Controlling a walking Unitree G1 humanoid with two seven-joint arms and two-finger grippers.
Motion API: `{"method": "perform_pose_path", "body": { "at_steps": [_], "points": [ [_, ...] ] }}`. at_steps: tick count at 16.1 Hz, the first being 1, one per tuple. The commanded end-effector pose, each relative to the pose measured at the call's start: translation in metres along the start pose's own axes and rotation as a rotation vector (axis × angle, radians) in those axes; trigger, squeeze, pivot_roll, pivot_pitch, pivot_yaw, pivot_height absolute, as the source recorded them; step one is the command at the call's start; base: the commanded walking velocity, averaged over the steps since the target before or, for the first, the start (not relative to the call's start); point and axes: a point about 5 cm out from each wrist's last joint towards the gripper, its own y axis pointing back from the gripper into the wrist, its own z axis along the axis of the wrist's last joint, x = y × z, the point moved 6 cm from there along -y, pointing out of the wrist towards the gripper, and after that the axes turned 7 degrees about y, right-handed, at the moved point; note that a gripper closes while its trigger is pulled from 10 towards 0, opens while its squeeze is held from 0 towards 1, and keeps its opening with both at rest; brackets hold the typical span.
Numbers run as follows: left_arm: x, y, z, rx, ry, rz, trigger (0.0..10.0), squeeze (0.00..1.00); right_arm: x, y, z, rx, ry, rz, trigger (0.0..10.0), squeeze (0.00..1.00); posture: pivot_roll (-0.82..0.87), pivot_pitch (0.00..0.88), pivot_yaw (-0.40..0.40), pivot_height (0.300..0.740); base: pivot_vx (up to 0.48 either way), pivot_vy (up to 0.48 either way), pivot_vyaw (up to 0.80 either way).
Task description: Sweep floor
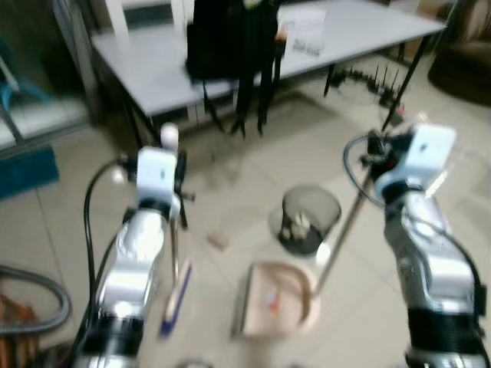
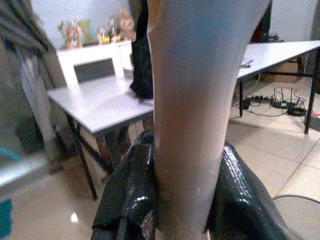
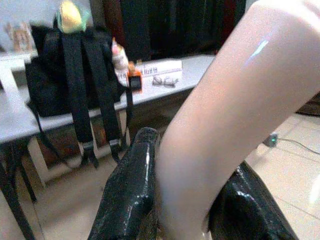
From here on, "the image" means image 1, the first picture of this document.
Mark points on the white chair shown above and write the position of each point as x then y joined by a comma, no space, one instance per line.
119,15

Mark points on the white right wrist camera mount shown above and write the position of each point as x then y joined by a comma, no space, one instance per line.
426,153

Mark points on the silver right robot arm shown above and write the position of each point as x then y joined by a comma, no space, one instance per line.
430,268

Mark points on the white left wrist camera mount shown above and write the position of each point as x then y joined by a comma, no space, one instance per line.
157,176

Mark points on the small brown scrap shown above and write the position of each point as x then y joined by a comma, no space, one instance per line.
219,241

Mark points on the black mesh waste basket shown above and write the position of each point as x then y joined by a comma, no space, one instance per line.
311,218

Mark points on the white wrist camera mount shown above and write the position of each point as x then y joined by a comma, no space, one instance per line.
426,153
157,176

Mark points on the broom with blue bristle base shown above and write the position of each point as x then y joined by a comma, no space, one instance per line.
177,300

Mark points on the brown armchair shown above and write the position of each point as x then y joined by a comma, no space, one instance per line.
464,61

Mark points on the grey table with black legs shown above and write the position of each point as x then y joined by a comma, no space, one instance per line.
153,65

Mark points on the black router with antennas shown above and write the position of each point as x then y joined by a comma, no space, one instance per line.
368,79

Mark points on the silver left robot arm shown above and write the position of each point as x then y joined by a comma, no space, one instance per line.
130,261

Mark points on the blue mat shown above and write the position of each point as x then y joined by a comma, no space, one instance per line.
27,172

